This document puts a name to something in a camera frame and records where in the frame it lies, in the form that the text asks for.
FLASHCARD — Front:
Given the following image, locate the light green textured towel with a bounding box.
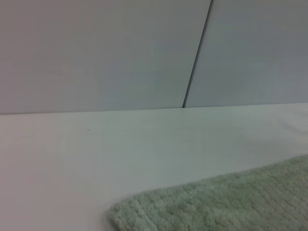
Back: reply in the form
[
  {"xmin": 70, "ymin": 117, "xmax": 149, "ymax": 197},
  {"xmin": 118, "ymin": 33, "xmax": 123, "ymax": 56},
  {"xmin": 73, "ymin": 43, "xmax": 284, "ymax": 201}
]
[{"xmin": 107, "ymin": 154, "xmax": 308, "ymax": 231}]

